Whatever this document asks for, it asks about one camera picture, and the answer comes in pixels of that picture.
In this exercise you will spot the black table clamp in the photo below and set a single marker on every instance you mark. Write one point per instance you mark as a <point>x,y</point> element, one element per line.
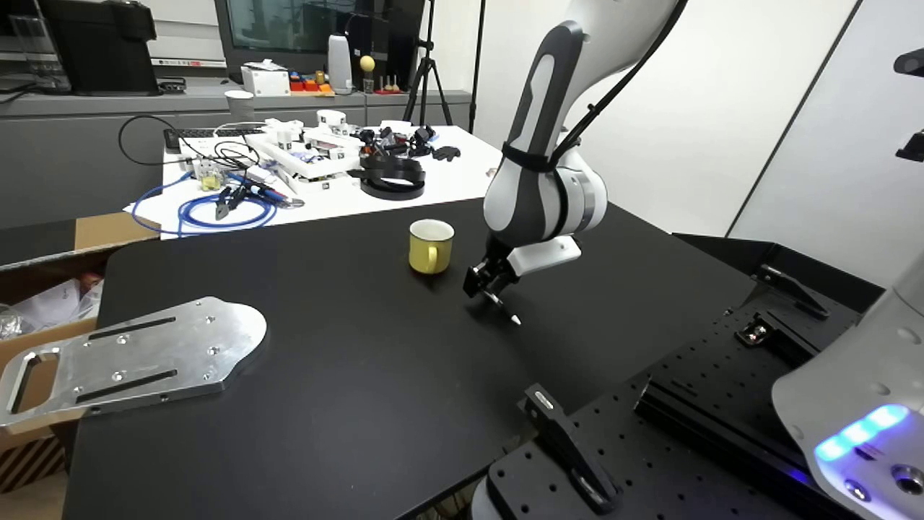
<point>558,437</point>

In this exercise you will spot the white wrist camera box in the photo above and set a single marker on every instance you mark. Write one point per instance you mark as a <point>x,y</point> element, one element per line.
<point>543,255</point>

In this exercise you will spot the black tripod stand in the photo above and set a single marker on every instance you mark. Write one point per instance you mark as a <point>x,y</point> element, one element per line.
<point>426,75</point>

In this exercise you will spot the cardboard box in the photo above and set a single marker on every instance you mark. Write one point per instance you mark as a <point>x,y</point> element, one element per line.
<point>50,278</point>

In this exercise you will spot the silver metal plate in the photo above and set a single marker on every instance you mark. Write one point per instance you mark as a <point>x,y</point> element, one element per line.
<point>160,354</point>

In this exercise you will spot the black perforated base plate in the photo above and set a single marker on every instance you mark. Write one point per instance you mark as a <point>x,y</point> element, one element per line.
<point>691,437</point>

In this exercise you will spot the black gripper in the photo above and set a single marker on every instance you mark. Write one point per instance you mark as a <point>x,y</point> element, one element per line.
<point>492,274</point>

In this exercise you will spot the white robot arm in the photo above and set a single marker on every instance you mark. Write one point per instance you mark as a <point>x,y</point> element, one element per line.
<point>540,190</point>

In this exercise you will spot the black computer monitor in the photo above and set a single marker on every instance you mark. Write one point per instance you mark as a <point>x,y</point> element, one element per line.
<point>296,31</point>

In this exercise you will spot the yellow mug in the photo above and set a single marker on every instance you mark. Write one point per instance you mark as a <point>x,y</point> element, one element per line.
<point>430,247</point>

